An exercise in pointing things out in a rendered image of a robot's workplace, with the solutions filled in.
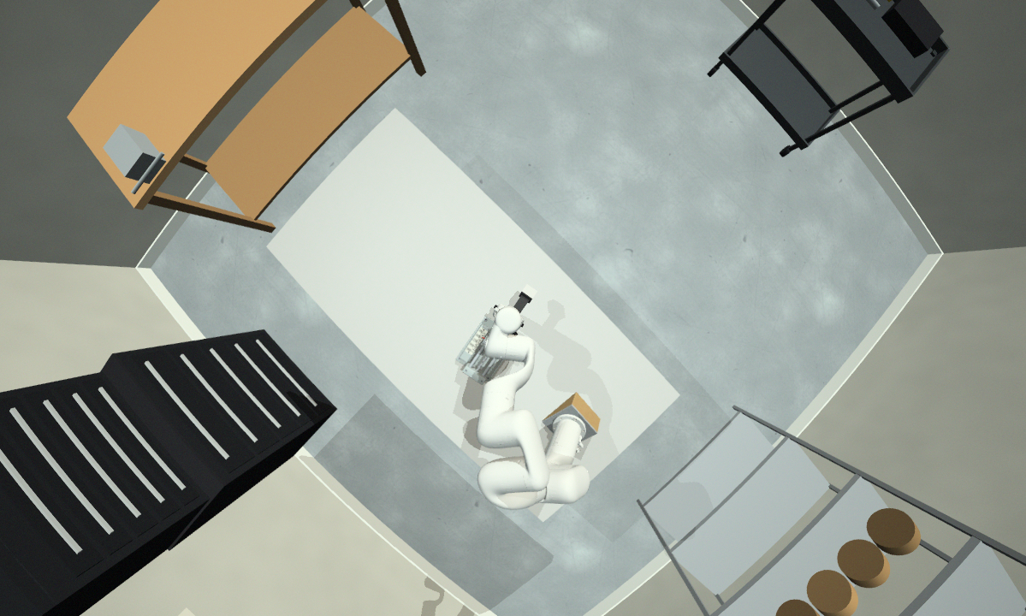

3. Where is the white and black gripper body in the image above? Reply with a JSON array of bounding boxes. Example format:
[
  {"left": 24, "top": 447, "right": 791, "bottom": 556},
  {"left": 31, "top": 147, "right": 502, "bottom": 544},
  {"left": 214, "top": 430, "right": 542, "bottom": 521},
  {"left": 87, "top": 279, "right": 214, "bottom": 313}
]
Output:
[{"left": 494, "top": 304, "right": 524, "bottom": 328}]

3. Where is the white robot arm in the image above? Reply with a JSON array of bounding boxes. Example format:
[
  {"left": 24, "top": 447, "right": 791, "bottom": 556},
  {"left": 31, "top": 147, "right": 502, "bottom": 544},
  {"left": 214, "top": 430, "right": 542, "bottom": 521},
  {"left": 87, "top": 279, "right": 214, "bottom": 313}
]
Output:
[{"left": 477, "top": 285, "right": 590, "bottom": 510}]

